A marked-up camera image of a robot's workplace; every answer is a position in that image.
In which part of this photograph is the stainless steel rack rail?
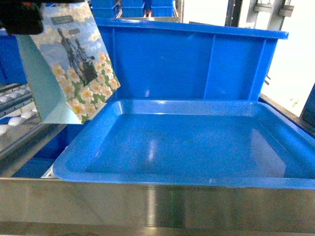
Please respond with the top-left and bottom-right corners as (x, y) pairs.
(0, 178), (315, 233)

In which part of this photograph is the flower gift bag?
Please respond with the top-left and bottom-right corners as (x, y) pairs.
(16, 1), (120, 124)

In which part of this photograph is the large blue plastic crate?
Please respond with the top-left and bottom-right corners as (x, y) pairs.
(96, 18), (288, 101)

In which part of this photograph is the blue crate at left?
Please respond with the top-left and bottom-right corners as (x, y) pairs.
(0, 29), (27, 84)

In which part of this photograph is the roller conveyor track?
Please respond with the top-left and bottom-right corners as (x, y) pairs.
(0, 84), (39, 151)

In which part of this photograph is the blue plastic tray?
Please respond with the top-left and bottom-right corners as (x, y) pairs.
(53, 99), (315, 190)

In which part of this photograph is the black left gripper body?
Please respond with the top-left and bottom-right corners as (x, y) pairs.
(0, 0), (81, 35)

